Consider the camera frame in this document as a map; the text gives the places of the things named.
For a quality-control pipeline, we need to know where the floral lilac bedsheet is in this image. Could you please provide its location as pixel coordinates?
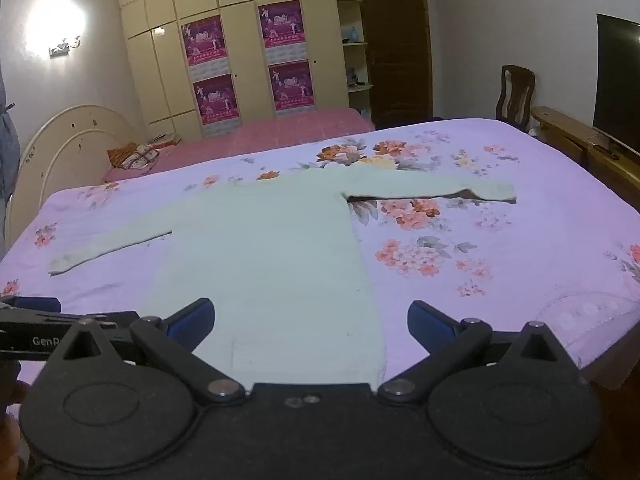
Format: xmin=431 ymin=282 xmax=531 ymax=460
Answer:
xmin=0 ymin=119 xmax=640 ymax=411

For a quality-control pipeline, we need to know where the black television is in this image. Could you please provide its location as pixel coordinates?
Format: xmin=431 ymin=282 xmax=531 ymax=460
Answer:
xmin=592 ymin=12 xmax=640 ymax=154

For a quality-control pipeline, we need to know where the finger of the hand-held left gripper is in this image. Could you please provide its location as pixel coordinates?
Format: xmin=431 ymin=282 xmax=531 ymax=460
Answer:
xmin=0 ymin=296 xmax=62 ymax=313
xmin=0 ymin=310 xmax=141 ymax=334

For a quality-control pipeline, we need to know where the pink bed cover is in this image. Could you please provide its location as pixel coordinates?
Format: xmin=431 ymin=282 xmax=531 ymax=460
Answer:
xmin=102 ymin=106 xmax=377 ymax=183

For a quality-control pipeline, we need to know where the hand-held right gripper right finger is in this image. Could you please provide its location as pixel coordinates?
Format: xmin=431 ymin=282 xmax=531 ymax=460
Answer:
xmin=377 ymin=300 xmax=584 ymax=404

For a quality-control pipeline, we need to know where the cream arched headboard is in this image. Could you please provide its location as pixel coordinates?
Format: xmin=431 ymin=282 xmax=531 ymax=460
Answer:
xmin=5 ymin=104 xmax=147 ymax=248

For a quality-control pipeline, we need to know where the dark wooden chair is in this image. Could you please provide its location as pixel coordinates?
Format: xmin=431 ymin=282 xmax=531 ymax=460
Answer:
xmin=495 ymin=64 xmax=536 ymax=134

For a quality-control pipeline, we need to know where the person's left hand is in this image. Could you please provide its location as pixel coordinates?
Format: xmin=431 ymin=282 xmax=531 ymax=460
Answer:
xmin=0 ymin=379 xmax=32 ymax=463

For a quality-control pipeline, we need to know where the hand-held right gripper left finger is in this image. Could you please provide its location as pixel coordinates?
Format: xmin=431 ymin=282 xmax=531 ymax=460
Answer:
xmin=47 ymin=298 xmax=247 ymax=406

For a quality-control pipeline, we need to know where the wooden tv cabinet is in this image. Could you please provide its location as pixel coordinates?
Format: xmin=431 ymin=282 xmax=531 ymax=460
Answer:
xmin=530 ymin=106 xmax=640 ymax=197

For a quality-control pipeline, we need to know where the orange patterned cloth pile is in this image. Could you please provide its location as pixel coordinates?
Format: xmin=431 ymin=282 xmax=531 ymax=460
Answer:
xmin=106 ymin=142 xmax=162 ymax=172

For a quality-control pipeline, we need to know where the wall lamp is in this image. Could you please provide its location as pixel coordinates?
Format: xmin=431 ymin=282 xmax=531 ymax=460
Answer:
xmin=48 ymin=35 xmax=82 ymax=59

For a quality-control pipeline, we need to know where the magenta wall poster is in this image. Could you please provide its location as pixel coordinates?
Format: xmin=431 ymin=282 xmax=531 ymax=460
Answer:
xmin=258 ymin=0 xmax=305 ymax=50
xmin=192 ymin=74 xmax=241 ymax=126
xmin=181 ymin=15 xmax=230 ymax=67
xmin=268 ymin=60 xmax=316 ymax=112

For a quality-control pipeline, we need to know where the grey hanging cloth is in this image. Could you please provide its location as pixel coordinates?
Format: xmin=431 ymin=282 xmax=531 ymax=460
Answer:
xmin=0 ymin=67 xmax=22 ymax=202

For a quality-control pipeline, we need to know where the light green knitted sweater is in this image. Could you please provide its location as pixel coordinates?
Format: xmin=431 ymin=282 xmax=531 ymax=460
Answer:
xmin=48 ymin=166 xmax=517 ymax=385

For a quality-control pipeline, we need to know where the cream corner shelf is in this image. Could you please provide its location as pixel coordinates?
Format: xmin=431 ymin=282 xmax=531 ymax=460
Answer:
xmin=333 ymin=0 xmax=374 ymax=122

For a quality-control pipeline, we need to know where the dark wooden door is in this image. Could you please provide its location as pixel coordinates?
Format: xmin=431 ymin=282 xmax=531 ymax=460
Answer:
xmin=355 ymin=0 xmax=434 ymax=129

